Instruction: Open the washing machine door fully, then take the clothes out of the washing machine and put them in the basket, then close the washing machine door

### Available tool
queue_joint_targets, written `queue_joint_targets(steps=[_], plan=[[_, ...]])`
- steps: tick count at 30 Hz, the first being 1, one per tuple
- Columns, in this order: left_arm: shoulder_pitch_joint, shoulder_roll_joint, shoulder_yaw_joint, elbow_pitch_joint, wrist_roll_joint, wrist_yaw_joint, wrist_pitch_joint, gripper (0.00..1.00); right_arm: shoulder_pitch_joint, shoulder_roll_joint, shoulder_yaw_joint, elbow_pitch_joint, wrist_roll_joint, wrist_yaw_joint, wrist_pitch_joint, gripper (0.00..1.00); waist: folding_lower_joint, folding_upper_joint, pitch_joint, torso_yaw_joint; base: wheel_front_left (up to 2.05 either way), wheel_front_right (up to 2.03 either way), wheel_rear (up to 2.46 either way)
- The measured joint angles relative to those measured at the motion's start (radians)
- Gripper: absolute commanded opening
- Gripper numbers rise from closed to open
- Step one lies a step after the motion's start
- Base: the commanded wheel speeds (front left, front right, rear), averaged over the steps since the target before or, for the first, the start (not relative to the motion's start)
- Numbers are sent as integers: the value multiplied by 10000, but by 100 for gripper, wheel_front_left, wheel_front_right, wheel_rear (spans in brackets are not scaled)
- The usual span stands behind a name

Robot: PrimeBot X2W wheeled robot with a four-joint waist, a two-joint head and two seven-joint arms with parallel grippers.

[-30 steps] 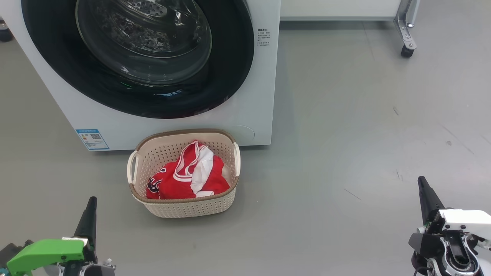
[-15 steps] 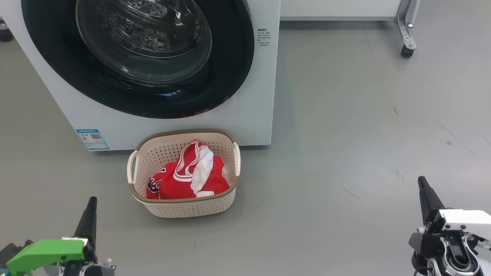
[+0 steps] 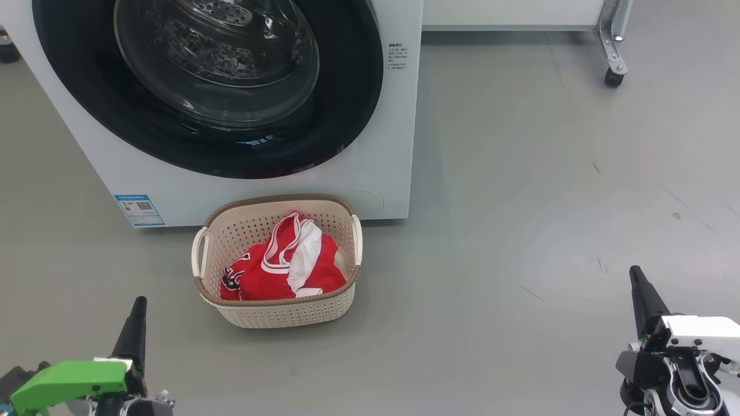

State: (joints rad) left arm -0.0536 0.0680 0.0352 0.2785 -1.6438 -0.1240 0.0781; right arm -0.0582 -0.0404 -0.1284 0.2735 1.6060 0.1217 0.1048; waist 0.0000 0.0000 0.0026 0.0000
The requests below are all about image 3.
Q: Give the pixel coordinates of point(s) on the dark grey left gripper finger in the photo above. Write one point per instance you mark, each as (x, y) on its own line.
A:
(134, 341)

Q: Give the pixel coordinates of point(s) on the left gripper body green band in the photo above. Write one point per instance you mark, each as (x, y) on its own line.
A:
(69, 381)

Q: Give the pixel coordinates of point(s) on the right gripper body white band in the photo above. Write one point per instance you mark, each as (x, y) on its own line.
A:
(705, 335)

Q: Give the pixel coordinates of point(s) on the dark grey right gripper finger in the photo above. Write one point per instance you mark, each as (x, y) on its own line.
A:
(644, 306)

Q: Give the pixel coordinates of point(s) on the red and white jersey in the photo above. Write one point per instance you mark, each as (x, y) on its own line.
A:
(260, 277)

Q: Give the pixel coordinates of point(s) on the washing machine glass door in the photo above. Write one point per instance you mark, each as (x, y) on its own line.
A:
(347, 104)

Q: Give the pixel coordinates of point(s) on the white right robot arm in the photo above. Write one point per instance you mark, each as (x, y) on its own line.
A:
(694, 396)

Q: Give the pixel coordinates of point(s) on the cream perforated laundry basket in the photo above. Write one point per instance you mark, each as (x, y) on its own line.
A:
(289, 315)

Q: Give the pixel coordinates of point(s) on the stainless steel washing machine drum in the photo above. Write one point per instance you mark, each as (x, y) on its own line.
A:
(219, 52)

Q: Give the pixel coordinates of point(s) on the white front-load washing machine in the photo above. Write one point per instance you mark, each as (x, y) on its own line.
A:
(376, 144)

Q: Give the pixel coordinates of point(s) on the blue energy label sticker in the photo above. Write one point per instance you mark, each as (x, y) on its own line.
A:
(140, 211)

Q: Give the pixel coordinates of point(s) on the metal leg with caster wheel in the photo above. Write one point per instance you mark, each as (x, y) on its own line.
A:
(613, 52)

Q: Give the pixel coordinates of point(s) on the round drain filter cover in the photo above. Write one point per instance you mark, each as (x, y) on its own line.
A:
(370, 201)

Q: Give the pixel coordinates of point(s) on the white partition panel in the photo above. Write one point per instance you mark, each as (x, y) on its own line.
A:
(509, 11)

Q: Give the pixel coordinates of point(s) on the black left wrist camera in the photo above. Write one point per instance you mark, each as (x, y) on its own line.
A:
(23, 378)

